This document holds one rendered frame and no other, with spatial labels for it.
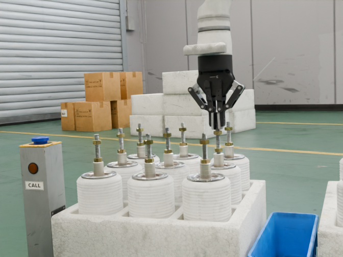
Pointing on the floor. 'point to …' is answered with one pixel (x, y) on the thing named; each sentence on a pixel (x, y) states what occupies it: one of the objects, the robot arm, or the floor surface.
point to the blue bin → (287, 236)
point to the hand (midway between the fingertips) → (217, 120)
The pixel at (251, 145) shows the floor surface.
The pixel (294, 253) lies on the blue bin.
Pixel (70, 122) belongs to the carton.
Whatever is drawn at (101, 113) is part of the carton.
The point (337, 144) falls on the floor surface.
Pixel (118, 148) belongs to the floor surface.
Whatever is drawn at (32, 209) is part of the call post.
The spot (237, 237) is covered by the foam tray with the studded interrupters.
